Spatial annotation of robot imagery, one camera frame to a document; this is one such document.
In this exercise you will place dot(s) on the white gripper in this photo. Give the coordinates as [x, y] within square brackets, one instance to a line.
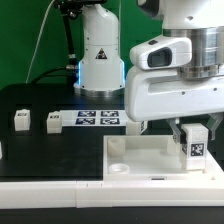
[162, 94]

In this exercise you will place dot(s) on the white square table top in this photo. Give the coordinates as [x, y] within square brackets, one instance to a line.
[150, 157]

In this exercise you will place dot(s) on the white base tag plate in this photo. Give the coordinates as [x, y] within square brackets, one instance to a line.
[114, 118]

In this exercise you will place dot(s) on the white L-shaped obstacle fence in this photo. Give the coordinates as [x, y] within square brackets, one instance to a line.
[204, 189]

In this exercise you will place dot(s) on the white part left edge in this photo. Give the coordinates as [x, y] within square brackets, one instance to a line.
[1, 154]

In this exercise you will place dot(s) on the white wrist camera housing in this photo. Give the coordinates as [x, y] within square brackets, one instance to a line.
[162, 52]

